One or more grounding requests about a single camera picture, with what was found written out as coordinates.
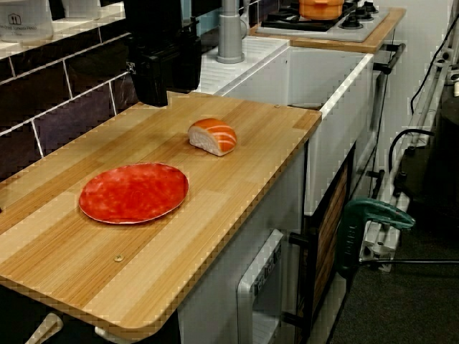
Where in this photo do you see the white aluminium frame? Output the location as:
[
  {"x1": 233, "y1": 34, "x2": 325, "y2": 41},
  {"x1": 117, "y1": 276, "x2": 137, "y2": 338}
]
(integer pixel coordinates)
[{"x1": 358, "y1": 46, "x2": 459, "y2": 274}]

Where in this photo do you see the white printed container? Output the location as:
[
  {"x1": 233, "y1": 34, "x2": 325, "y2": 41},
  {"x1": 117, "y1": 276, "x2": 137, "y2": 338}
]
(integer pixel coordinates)
[{"x1": 0, "y1": 0, "x2": 55, "y2": 43}]

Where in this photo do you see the white toy sink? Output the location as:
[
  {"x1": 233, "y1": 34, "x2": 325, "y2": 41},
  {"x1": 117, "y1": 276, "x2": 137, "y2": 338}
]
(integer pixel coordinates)
[{"x1": 199, "y1": 35, "x2": 376, "y2": 216}]

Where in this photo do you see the thick black looped cable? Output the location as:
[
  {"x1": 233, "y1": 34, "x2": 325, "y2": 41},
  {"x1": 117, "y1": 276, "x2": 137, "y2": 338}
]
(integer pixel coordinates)
[{"x1": 388, "y1": 128, "x2": 437, "y2": 196}]

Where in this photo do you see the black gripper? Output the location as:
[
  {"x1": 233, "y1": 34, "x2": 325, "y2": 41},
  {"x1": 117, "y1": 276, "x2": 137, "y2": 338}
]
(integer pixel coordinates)
[{"x1": 127, "y1": 19, "x2": 202, "y2": 108}]

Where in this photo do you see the grey toy faucet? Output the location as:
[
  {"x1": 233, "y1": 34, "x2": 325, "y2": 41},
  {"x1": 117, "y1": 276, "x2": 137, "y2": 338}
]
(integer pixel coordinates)
[{"x1": 217, "y1": 0, "x2": 247, "y2": 65}]

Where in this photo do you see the red round plate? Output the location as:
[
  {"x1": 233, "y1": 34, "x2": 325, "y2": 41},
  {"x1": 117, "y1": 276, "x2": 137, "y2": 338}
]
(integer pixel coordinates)
[{"x1": 78, "y1": 163, "x2": 189, "y2": 225}]

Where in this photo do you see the grey toy stove top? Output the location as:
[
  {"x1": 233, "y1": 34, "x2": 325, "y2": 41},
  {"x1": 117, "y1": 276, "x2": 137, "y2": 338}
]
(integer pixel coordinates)
[{"x1": 255, "y1": 1, "x2": 391, "y2": 43}]

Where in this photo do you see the black stove grate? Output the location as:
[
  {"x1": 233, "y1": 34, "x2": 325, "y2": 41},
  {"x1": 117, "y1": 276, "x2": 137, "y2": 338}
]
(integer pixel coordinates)
[{"x1": 260, "y1": 2, "x2": 354, "y2": 32}]

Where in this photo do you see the white plastic handle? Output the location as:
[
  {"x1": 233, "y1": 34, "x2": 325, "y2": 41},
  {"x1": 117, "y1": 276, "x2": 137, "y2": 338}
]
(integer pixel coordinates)
[{"x1": 25, "y1": 312, "x2": 65, "y2": 344}]

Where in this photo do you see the short black door handle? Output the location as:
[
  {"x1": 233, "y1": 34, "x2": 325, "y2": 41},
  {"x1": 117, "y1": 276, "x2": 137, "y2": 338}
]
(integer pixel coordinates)
[{"x1": 288, "y1": 231, "x2": 317, "y2": 252}]

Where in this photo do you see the plain white container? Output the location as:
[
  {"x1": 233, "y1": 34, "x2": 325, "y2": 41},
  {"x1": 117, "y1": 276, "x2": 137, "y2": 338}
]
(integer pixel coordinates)
[{"x1": 60, "y1": 0, "x2": 102, "y2": 19}]

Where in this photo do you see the wood panel cabinet door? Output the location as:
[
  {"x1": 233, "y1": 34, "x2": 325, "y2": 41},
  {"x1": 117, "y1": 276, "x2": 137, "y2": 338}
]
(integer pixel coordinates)
[{"x1": 311, "y1": 165, "x2": 349, "y2": 316}]

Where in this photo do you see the toy salmon sushi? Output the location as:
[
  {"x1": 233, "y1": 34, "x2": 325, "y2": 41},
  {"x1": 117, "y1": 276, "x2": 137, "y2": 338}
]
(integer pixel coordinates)
[{"x1": 187, "y1": 118, "x2": 237, "y2": 157}]

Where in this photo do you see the green clamp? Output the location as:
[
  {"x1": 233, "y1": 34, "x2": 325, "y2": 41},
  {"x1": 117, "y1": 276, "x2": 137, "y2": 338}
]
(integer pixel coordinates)
[{"x1": 336, "y1": 199, "x2": 417, "y2": 281}]

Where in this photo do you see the white toy oven door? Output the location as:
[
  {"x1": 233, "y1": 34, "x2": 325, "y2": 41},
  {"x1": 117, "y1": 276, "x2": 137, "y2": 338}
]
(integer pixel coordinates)
[{"x1": 235, "y1": 229, "x2": 285, "y2": 344}]

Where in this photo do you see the orange toy pot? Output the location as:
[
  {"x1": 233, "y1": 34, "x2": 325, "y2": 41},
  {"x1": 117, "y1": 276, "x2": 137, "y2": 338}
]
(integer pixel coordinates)
[{"x1": 298, "y1": 0, "x2": 346, "y2": 21}]

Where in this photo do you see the long black cabinet handle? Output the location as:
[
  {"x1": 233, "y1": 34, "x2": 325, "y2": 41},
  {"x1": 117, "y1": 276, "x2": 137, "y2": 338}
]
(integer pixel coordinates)
[{"x1": 372, "y1": 42, "x2": 407, "y2": 75}]

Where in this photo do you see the wooden stove counter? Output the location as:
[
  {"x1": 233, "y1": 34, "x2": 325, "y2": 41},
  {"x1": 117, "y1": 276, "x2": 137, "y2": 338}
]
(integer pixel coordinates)
[{"x1": 249, "y1": 6, "x2": 407, "y2": 54}]

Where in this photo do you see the thin black hanging cable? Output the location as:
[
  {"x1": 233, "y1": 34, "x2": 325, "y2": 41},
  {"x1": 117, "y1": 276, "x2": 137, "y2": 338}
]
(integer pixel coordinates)
[{"x1": 410, "y1": 10, "x2": 459, "y2": 116}]

